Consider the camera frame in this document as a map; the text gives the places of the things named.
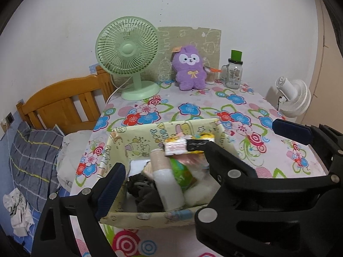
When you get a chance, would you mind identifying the white towel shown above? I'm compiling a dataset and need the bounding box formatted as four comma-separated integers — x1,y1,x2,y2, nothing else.
150,149,185,212

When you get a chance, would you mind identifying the pink tissue pack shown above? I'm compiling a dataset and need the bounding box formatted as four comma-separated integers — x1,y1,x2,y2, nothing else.
176,128,185,136

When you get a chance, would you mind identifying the cotton swab jar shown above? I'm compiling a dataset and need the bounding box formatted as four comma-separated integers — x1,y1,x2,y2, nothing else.
203,66,221,85

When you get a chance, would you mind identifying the beige door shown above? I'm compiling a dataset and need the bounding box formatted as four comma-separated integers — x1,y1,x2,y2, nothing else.
296,0,342,132

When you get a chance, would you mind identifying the green tissue pack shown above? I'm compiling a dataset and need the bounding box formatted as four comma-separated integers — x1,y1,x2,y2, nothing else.
170,158,197,193

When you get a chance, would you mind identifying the clear plastic bag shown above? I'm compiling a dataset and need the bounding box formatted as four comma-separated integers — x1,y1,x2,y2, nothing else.
175,153,220,207

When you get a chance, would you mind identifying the purple plush toy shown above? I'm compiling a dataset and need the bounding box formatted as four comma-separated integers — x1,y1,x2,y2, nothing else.
171,45,206,91

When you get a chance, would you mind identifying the wall power outlet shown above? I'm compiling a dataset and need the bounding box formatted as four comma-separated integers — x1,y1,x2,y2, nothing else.
1,112,15,133

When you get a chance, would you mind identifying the floral tablecloth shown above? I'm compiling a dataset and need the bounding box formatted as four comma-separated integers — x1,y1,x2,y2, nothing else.
72,81,326,256

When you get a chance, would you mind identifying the blue bed sheet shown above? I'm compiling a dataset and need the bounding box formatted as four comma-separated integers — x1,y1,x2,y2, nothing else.
0,187,71,257

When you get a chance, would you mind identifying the white standing fan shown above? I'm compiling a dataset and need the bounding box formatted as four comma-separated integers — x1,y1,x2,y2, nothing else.
275,77,311,118

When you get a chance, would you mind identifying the glass jar green lid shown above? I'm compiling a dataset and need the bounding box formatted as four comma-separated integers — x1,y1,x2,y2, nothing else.
220,50,243,89

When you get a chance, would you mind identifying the yellow cartoon snack bag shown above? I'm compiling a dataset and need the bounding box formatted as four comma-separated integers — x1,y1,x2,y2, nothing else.
163,133,215,156

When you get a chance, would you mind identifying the green desk fan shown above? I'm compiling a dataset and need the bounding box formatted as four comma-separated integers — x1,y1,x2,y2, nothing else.
95,16,160,101

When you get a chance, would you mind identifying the wooden bed headboard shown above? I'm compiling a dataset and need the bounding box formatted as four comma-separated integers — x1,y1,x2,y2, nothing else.
16,66,114,134

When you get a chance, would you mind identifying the grey plaid pillow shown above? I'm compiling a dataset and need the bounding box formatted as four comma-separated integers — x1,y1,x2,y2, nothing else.
9,121,63,212

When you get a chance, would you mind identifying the white blanket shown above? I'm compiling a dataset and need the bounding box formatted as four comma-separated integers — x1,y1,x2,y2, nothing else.
56,130,92,192

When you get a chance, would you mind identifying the white crumpled cloth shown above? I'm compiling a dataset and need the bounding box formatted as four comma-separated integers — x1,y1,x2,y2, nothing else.
3,188,35,237

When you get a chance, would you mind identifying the yellow cartoon storage box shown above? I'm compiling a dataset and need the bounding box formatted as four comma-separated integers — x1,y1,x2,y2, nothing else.
100,118,238,229

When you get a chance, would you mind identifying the patterned cardboard backboard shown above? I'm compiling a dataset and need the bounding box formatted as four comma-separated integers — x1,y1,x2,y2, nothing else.
112,25,222,85

